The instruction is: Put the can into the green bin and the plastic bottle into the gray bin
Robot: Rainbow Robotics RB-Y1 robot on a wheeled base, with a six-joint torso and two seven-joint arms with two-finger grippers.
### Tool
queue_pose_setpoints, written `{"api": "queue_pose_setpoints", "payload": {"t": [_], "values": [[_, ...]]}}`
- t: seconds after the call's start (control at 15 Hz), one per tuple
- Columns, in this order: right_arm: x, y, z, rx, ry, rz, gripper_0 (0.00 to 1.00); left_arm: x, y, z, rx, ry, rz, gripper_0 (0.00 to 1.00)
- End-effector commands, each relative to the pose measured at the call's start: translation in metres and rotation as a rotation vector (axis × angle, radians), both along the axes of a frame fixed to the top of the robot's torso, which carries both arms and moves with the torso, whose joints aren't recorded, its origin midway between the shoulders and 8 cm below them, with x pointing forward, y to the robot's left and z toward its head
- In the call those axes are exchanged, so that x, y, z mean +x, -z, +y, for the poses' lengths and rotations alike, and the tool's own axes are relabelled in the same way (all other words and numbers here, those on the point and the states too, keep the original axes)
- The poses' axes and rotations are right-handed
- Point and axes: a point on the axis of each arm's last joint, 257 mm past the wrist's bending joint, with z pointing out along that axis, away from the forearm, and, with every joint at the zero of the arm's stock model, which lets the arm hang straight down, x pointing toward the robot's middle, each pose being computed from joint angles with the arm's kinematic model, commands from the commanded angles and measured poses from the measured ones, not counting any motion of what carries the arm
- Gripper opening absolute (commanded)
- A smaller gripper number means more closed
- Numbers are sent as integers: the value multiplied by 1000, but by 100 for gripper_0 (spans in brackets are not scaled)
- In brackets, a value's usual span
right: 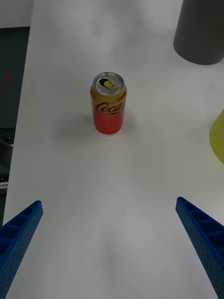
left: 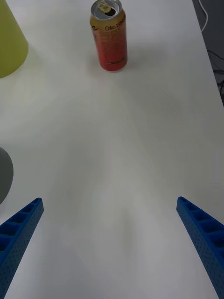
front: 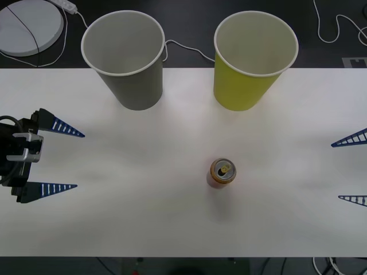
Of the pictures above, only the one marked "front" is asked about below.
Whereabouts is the white power strip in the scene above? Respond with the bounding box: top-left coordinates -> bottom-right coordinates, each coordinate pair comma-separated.
47,0 -> 77,14

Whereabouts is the white power strip cable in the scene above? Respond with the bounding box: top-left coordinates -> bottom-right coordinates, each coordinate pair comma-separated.
75,10 -> 216,63

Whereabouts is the thin black cable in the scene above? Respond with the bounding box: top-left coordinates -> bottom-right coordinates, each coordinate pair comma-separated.
6,5 -> 41,68

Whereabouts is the round pale grey disc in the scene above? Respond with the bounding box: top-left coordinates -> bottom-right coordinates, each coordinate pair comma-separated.
0,0 -> 65,57

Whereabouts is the thin white cable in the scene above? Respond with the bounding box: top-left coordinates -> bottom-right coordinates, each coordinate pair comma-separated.
0,4 -> 68,68

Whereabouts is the long wavy white cable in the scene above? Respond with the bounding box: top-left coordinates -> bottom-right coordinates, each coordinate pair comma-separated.
313,0 -> 367,46

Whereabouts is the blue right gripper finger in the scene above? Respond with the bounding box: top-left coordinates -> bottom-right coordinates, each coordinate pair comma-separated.
338,195 -> 367,207
330,128 -> 367,148

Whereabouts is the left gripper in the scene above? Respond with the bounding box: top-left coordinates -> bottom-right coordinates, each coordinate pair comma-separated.
0,108 -> 86,205

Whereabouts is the grey plastic bin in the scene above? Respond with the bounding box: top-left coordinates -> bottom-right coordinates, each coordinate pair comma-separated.
80,10 -> 166,111

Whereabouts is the orange drink can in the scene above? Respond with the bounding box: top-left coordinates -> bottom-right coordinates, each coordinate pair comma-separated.
206,158 -> 237,190

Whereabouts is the white cable loop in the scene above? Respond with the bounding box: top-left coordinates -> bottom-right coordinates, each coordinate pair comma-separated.
311,257 -> 345,275

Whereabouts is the yellow-green plastic bin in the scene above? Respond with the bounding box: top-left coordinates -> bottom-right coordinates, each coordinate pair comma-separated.
213,10 -> 299,112

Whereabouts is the grey patterned floor sticker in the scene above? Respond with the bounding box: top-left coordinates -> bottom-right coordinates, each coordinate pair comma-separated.
342,57 -> 367,68

